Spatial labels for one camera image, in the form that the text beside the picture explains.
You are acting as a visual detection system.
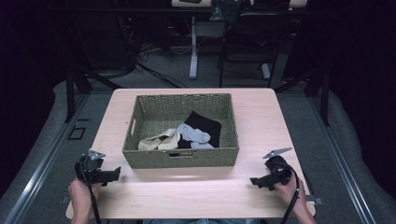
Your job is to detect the metal floor rail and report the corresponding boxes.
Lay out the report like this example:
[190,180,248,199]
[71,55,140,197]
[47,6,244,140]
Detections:
[3,92,92,224]
[306,92,377,224]

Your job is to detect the black cloth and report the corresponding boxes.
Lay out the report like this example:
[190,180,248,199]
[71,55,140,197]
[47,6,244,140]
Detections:
[177,110,223,150]

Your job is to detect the black chair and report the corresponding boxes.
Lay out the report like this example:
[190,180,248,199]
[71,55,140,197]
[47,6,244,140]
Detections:
[217,11,292,89]

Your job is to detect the beige cloth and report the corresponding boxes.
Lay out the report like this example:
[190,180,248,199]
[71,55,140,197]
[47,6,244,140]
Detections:
[137,127,182,152]

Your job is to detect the grey sock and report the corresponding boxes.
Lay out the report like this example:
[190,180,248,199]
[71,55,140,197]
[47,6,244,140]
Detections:
[176,122,216,150]

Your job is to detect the white desk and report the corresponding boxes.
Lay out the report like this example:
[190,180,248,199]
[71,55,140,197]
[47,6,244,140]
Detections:
[170,0,310,80]

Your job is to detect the dark bag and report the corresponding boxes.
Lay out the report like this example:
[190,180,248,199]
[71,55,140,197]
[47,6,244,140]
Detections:
[208,0,245,23]

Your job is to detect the person's right hand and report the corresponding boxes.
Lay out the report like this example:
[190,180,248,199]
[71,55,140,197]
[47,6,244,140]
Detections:
[273,173,308,217]

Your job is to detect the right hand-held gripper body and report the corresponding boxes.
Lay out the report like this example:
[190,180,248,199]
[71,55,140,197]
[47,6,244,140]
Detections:
[262,147,294,188]

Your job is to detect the black floor cables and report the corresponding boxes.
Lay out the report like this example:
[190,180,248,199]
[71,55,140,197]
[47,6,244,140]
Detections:
[118,18,190,90]

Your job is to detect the black metal stand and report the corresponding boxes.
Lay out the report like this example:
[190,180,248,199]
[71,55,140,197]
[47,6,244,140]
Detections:
[63,46,123,124]
[273,62,332,127]

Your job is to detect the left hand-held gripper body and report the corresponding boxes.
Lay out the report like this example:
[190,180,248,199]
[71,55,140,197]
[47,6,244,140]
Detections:
[74,148,110,188]

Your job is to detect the green woven basket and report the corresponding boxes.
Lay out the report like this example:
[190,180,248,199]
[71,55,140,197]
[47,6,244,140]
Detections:
[121,92,240,170]

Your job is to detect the person's left hand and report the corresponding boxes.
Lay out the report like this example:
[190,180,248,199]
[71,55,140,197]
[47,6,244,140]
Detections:
[67,177,103,219]

